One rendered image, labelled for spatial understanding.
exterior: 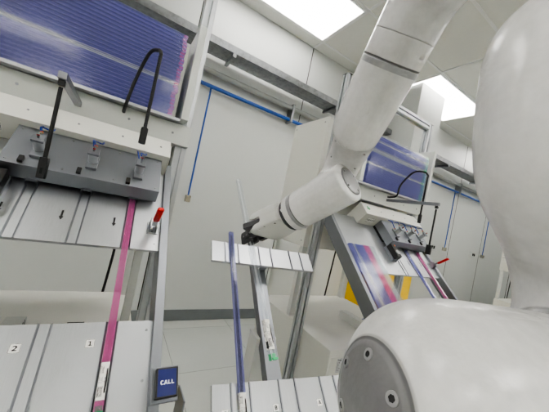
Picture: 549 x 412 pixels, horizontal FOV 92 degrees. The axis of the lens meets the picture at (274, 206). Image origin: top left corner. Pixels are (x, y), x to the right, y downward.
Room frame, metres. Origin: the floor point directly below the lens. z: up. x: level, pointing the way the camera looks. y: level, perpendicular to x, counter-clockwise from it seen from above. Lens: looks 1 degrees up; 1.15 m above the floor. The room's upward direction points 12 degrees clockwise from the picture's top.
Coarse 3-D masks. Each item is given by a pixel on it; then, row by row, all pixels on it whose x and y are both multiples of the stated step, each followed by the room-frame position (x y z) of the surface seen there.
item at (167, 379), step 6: (162, 372) 0.52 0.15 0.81; (168, 372) 0.52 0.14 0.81; (174, 372) 0.53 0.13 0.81; (162, 378) 0.51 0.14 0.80; (168, 378) 0.52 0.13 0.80; (174, 378) 0.52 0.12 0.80; (162, 384) 0.51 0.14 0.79; (168, 384) 0.51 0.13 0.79; (174, 384) 0.52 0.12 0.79; (162, 390) 0.50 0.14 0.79; (168, 390) 0.51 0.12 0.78; (174, 390) 0.51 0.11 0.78
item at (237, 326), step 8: (232, 232) 0.84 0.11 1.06; (232, 240) 0.81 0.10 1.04; (232, 248) 0.80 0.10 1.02; (232, 256) 0.77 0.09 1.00; (232, 264) 0.75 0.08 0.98; (232, 272) 0.74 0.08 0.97; (232, 280) 0.72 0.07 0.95; (232, 288) 0.71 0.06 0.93; (232, 296) 0.69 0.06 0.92; (240, 328) 0.64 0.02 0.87; (240, 336) 0.62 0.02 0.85; (240, 344) 0.61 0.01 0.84; (240, 352) 0.60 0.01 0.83; (240, 360) 0.59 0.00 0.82; (240, 368) 0.58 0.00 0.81; (240, 376) 0.57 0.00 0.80; (240, 384) 0.56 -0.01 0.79
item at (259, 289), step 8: (240, 184) 0.82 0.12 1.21; (240, 192) 0.80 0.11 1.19; (240, 200) 0.78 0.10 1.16; (248, 248) 0.69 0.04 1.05; (256, 256) 0.68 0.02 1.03; (256, 264) 0.67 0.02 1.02; (256, 272) 0.65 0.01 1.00; (256, 280) 0.64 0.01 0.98; (256, 288) 0.63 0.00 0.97; (264, 296) 0.62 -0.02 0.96; (264, 304) 0.61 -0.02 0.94; (264, 312) 0.59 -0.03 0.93; (272, 352) 0.55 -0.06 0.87; (272, 360) 0.55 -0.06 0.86
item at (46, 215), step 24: (0, 144) 0.67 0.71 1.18; (24, 192) 0.63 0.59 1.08; (48, 192) 0.66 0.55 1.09; (72, 192) 0.69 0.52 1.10; (96, 192) 0.73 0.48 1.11; (0, 216) 0.58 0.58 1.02; (24, 216) 0.60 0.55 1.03; (48, 216) 0.63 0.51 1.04; (72, 216) 0.66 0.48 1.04; (96, 216) 0.69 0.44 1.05; (120, 216) 0.72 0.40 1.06; (144, 216) 0.76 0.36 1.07; (24, 240) 0.58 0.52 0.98; (48, 240) 0.60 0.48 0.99; (72, 240) 0.62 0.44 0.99; (96, 240) 0.65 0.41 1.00; (120, 240) 0.68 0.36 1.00; (144, 240) 0.71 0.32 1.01
